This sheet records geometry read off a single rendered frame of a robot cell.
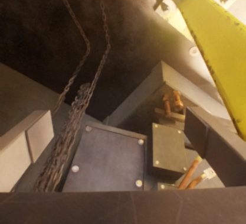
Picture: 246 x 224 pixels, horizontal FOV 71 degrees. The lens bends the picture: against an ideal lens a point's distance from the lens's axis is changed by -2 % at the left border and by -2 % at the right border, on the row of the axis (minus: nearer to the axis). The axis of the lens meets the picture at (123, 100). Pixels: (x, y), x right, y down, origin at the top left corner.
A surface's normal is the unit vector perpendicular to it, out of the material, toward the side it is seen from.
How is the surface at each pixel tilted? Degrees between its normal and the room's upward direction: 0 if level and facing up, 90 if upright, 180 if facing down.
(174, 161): 90
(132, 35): 0
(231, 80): 90
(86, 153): 90
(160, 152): 90
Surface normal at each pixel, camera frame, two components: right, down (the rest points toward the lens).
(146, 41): -0.11, 0.65
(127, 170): 0.25, -0.71
